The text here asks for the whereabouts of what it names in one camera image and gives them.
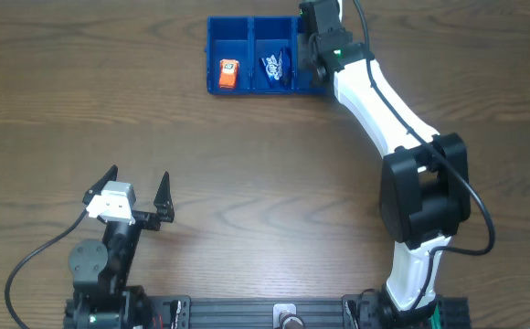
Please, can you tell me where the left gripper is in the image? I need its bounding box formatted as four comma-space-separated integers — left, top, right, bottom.
81, 164, 176, 232

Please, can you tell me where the orange candy box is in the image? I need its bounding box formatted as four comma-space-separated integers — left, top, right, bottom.
217, 58, 241, 90

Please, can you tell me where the blue tray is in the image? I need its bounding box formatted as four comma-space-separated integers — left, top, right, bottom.
206, 16, 335, 97

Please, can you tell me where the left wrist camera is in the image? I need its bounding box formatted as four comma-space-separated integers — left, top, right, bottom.
85, 180, 137, 226

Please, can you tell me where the mounting rail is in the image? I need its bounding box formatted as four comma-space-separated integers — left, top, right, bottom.
63, 295, 471, 329

